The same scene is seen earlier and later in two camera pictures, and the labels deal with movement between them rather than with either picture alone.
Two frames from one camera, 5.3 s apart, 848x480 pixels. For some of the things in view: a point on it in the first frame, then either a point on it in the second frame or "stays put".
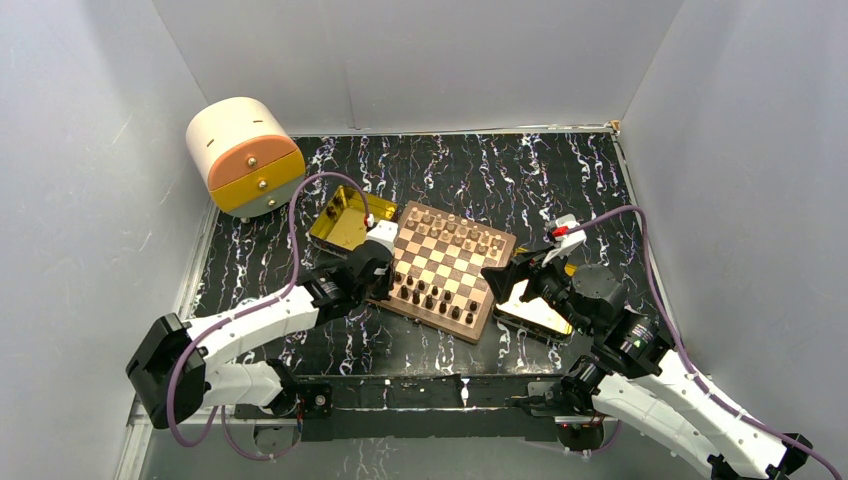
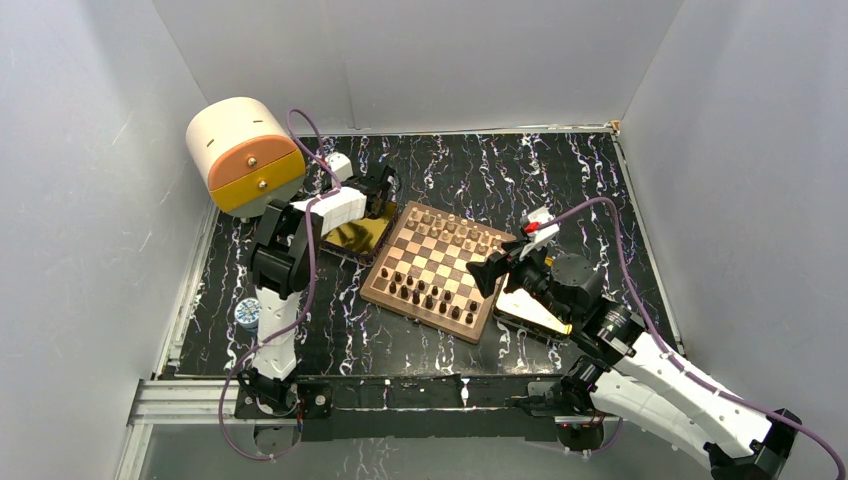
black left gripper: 382,293 → 351,180
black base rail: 423,408 stays put
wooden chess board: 439,281 stays put
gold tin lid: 534,316 stays put
